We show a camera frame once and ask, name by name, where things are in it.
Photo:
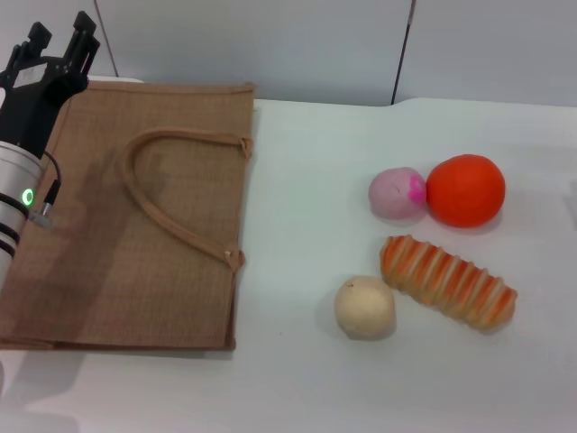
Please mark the pink peach bun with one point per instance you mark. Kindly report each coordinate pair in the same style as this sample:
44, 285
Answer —
392, 194

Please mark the orange fruit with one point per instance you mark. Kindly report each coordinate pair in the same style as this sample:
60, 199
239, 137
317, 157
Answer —
464, 189

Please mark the brown woven handbag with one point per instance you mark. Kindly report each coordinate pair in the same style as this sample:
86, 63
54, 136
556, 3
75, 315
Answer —
90, 234

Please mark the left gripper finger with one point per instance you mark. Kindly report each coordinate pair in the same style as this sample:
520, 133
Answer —
36, 38
81, 43

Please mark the beige egg yolk pastry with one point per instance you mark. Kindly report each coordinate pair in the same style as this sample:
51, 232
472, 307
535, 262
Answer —
365, 309

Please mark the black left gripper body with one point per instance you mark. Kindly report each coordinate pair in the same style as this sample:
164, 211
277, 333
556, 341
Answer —
31, 104

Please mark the striped long bread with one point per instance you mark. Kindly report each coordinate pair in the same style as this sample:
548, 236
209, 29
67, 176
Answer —
451, 279

